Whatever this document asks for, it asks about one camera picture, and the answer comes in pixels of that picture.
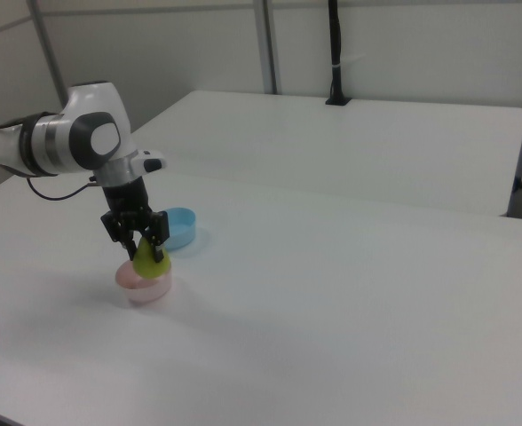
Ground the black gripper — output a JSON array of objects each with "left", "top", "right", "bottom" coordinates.
[{"left": 99, "top": 175, "right": 170, "bottom": 266}]

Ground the green pear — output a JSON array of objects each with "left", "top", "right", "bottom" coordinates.
[{"left": 131, "top": 236, "right": 172, "bottom": 280}]

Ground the blue plastic bowl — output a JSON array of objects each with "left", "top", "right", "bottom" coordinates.
[{"left": 160, "top": 207, "right": 197, "bottom": 252}]

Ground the pink plastic bowl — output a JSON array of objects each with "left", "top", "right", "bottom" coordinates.
[{"left": 115, "top": 259, "right": 174, "bottom": 305}]

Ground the white table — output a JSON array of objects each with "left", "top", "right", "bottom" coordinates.
[{"left": 130, "top": 91, "right": 522, "bottom": 217}]

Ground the black pole with clamp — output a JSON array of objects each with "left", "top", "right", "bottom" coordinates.
[{"left": 325, "top": 0, "right": 353, "bottom": 107}]

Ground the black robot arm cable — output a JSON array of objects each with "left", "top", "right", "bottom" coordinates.
[{"left": 0, "top": 163, "right": 105, "bottom": 201}]

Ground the thin grey partition post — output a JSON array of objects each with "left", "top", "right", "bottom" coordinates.
[{"left": 28, "top": 0, "right": 67, "bottom": 110}]

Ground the wide grey partition post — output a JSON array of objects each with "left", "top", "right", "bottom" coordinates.
[{"left": 255, "top": 0, "right": 285, "bottom": 95}]

